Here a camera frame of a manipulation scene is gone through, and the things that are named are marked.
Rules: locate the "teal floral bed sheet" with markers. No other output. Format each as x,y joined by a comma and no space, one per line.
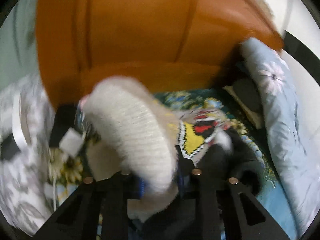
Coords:
65,176

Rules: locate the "black garment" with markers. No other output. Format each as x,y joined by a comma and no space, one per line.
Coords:
240,162

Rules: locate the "orange wooden headboard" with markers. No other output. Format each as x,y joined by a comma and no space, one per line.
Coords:
167,45

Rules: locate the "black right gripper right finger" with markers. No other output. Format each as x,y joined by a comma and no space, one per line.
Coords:
224,206

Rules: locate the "light blue floral quilt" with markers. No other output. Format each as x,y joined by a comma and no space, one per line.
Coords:
295,159

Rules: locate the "cream fuzzy knit sweater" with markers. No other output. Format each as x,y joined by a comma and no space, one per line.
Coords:
142,136

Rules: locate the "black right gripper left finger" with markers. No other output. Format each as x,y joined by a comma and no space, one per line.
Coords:
97,210

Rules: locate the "grey white patterned fabric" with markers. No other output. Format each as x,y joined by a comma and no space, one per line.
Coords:
26,123

